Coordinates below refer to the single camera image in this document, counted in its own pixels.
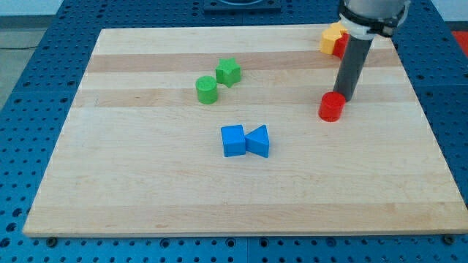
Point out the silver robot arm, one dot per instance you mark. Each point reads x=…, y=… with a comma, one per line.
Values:
x=365, y=19

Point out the blue cube block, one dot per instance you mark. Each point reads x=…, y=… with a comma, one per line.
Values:
x=233, y=140

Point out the red cylinder block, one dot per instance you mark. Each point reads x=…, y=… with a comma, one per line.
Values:
x=331, y=106

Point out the green star block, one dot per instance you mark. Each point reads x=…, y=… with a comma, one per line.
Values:
x=228, y=72

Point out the yellow block at back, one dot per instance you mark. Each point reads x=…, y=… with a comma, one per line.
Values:
x=338, y=28

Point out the blue triangle block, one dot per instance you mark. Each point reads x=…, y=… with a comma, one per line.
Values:
x=257, y=141

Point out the yellow hexagon block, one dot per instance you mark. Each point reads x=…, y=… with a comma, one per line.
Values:
x=328, y=40

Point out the red block behind rod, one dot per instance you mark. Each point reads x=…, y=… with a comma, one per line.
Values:
x=340, y=45

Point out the wooden board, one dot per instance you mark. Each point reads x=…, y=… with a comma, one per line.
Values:
x=215, y=132

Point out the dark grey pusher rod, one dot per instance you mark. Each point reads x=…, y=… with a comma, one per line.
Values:
x=355, y=55

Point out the green cylinder block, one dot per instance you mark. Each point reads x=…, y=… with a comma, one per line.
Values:
x=206, y=87

